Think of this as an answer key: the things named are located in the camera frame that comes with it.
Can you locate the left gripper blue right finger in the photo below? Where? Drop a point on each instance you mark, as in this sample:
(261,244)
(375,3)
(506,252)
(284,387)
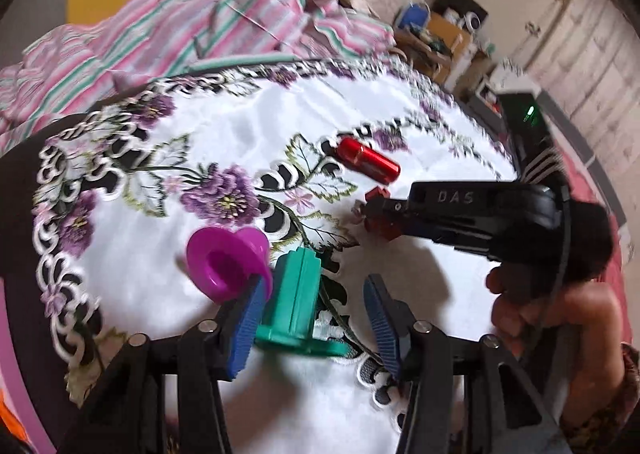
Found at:
(391,321)

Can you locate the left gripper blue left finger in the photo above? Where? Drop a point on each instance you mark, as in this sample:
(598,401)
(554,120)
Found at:
(242,317)

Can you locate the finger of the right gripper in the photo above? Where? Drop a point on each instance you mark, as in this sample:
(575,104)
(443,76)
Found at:
(387,209)

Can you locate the red plastic block toy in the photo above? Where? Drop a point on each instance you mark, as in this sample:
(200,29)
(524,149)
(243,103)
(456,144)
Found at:
(388,230)

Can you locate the red metallic capsule case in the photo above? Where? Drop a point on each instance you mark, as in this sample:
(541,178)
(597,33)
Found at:
(362,158)

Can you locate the teal plastic stand toy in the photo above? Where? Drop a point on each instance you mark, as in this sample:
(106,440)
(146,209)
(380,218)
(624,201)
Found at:
(288,318)

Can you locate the magenta plastic cup mould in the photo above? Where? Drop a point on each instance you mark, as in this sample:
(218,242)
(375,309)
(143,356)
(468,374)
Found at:
(220,262)

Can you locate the orange plastic slide toy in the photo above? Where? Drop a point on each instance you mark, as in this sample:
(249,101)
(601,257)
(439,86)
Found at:
(11,422)

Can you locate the patterned sleeve forearm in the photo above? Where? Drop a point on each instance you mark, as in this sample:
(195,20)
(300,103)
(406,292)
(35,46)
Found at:
(615,428)

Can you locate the person's right hand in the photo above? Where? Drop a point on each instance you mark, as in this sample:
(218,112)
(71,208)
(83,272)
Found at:
(594,308)

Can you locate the white floral embroidered cloth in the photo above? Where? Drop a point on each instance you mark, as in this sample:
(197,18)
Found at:
(120,192)

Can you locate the pink-rimmed white tray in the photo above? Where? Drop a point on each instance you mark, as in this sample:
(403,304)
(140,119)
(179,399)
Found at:
(14,389)

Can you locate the pink green striped cloth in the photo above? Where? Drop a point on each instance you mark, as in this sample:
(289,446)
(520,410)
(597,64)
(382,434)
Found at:
(72,66)

